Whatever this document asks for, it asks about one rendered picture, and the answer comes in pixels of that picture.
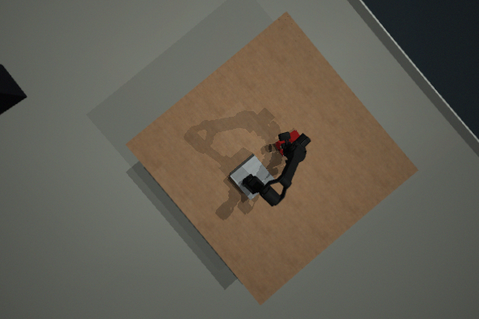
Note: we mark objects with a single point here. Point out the red circuit board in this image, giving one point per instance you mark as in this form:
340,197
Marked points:
293,135

